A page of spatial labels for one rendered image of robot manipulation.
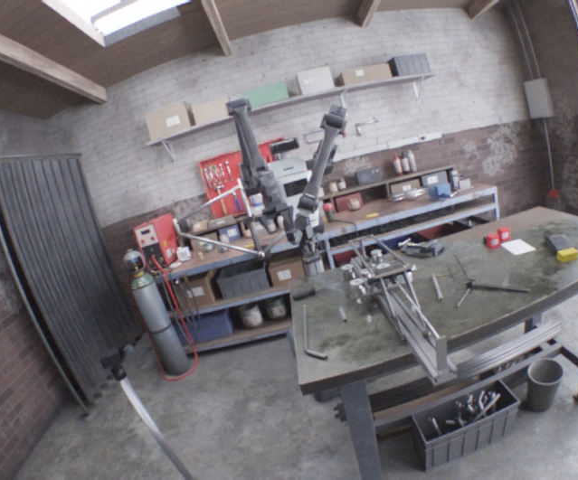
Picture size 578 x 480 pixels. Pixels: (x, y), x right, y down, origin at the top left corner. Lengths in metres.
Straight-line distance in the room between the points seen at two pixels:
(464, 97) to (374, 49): 1.12
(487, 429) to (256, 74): 3.27
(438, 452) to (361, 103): 2.95
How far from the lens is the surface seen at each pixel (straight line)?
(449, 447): 1.60
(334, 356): 0.95
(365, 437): 1.18
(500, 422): 1.68
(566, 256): 1.35
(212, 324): 2.88
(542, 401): 1.87
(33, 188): 3.06
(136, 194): 3.54
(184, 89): 3.42
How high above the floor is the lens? 1.43
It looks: 14 degrees down
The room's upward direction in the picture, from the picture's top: 15 degrees counter-clockwise
